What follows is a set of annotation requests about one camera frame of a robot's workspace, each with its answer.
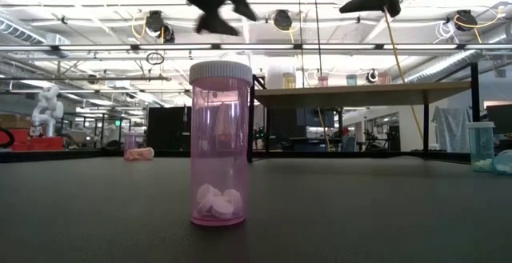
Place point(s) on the wooden shelf with black legs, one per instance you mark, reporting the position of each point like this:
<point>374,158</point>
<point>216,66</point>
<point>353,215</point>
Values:
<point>360,94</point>

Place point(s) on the long ceiling light bar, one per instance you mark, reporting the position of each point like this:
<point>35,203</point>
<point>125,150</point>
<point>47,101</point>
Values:
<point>256,46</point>

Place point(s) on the red storage crates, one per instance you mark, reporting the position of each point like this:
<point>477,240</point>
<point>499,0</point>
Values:
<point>40,144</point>

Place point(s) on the black cabinet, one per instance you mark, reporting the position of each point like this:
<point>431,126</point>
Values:
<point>168,129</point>

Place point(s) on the black table frame wooden boards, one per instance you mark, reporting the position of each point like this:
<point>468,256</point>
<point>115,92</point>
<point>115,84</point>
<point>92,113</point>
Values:
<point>24,156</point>

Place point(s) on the grey hanging cloth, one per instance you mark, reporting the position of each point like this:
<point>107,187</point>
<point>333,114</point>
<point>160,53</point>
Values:
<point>452,129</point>

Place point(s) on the teal medicine bottle white cap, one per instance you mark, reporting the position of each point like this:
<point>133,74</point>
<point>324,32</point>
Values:
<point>481,147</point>
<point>503,163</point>

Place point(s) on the silver ventilation duct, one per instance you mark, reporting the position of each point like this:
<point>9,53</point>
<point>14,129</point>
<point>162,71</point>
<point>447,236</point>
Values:
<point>448,65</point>

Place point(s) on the white robot figure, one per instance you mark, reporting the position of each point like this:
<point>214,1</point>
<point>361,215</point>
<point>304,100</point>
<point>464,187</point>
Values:
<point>48,111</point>

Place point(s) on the black monitor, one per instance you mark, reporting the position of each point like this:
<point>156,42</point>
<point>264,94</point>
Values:
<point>500,119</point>

